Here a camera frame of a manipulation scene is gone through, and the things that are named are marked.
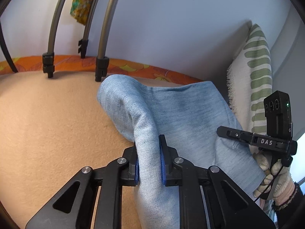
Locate light blue denim pants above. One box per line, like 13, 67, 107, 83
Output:
97, 74, 265, 228

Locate right hand in white glove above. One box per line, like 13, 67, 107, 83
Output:
253, 152, 295, 205

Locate white green patterned pillow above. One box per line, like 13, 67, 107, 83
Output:
227, 24, 272, 135

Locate orange floral bedsheet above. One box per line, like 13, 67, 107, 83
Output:
13, 55, 200, 85

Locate grey metal tripod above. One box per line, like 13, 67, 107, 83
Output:
42, 0, 118, 82

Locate black camera box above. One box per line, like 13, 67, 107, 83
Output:
264, 90, 293, 140

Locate black camera tripod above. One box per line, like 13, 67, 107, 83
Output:
0, 24, 18, 73

